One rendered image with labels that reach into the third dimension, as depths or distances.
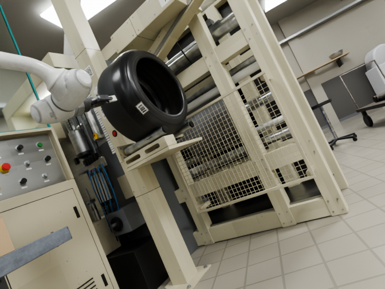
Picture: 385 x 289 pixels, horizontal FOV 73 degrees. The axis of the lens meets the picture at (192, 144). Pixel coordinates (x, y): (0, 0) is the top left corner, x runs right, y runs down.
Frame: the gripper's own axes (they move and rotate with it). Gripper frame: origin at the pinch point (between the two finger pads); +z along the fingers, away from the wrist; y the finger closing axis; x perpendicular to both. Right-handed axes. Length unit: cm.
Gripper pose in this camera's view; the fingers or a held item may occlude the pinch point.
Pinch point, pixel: (110, 98)
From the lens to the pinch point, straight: 143.8
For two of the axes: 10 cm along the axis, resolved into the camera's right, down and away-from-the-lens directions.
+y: -7.6, 3.9, 5.3
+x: 4.8, 8.8, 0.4
